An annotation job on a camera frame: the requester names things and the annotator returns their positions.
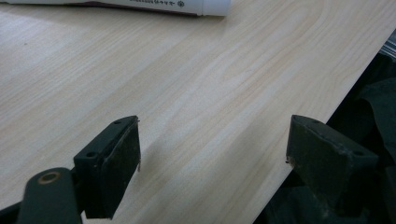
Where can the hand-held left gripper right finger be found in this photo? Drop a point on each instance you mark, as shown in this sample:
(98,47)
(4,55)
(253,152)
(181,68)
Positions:
(327,158)

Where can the white remote-like object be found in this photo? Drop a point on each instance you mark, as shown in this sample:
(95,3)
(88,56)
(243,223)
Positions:
(155,4)

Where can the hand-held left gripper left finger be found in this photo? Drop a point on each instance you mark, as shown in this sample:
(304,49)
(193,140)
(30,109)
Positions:
(106,174)

